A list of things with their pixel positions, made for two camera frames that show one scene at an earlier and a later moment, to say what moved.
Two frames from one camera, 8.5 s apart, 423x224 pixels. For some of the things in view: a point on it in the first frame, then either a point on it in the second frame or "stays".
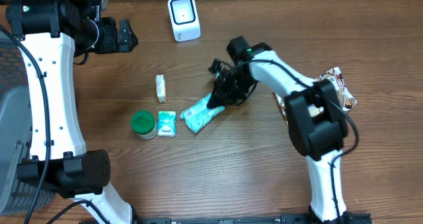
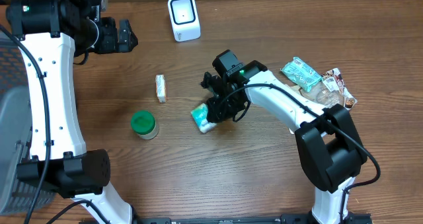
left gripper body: [100, 38] stays
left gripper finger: [128, 39] stays
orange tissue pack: [160, 88] stays
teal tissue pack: [167, 123] to [199, 115]
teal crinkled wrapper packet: [199, 115] to [301, 73]
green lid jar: [144, 124] stays
